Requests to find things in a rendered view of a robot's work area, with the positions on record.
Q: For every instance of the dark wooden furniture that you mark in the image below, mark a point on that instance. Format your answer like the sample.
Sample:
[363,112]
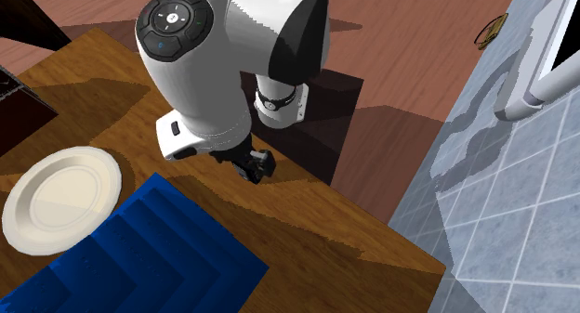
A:
[27,13]

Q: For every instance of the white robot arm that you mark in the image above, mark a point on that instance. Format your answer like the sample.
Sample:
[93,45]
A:
[204,81]

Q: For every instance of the dark robot stand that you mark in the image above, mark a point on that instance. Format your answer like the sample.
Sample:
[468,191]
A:
[326,122]

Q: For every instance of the blue stepped box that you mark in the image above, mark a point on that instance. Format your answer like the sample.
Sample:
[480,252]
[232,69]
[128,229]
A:
[149,257]

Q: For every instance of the white framed wall fixture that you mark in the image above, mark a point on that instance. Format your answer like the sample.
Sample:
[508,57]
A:
[528,76]

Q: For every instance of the white round plate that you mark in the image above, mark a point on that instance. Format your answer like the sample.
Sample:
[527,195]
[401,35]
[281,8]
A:
[63,199]

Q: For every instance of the dark brown box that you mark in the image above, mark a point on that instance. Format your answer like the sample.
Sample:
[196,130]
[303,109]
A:
[20,117]

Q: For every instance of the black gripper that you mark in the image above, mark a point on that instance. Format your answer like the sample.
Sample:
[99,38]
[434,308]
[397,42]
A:
[249,165]

